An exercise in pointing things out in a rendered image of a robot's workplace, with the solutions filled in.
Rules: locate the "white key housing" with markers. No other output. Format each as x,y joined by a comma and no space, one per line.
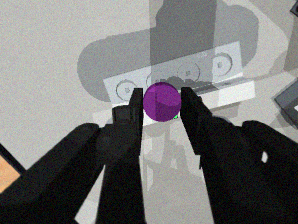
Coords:
288,101

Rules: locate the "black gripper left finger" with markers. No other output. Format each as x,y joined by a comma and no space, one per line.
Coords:
54,188

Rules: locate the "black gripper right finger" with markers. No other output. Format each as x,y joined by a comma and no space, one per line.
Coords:
238,190

